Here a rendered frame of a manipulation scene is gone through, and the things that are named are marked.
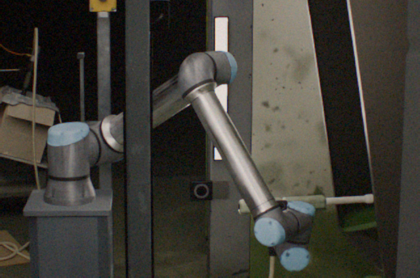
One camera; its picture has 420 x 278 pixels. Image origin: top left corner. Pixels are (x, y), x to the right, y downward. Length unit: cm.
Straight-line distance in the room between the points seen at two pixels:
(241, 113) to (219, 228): 53
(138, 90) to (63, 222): 132
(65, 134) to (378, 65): 111
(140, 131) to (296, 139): 209
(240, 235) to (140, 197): 210
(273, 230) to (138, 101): 92
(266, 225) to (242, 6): 139
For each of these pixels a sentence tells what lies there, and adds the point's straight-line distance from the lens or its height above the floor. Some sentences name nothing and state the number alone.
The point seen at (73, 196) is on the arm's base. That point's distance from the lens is 307.
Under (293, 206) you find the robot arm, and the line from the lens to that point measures 270.
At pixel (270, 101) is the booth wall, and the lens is 379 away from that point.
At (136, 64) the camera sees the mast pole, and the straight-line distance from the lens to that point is 178.
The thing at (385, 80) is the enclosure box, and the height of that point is 112.
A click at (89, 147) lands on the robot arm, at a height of 84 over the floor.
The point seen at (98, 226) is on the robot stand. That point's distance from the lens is 304.
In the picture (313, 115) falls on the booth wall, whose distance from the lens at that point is 383.
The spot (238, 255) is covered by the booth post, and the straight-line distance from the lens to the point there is 393.
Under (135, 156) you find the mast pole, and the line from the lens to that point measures 181.
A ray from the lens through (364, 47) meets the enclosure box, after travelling 270.
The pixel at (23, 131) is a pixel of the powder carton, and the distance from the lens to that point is 526.
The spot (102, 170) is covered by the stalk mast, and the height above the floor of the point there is 56.
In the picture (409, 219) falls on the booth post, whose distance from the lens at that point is 105.
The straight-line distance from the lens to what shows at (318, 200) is 306.
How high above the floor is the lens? 142
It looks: 9 degrees down
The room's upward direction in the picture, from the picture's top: straight up
